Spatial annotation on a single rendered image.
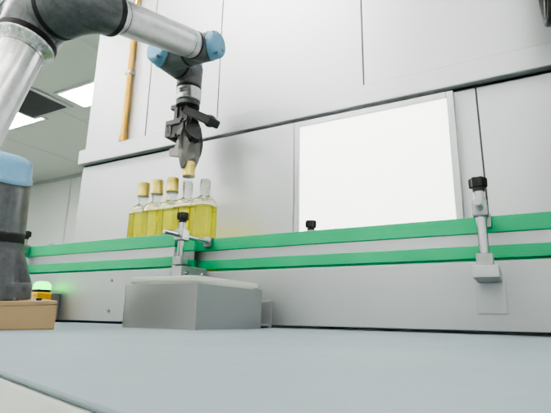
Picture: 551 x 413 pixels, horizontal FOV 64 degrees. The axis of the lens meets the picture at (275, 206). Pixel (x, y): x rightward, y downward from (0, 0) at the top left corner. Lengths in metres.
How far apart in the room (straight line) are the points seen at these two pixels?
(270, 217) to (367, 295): 0.44
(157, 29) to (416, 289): 0.79
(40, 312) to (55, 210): 6.55
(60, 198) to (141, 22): 6.27
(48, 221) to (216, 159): 6.04
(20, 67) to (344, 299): 0.78
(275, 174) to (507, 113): 0.60
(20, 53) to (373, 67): 0.86
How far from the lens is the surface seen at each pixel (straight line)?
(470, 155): 1.17
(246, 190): 1.32
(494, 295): 0.89
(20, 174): 0.79
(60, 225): 7.11
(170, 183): 1.31
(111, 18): 1.02
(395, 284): 0.92
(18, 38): 1.04
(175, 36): 1.16
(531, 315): 0.89
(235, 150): 1.38
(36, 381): 0.20
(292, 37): 1.50
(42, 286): 1.33
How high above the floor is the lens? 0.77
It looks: 14 degrees up
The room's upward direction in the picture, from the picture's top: 1 degrees clockwise
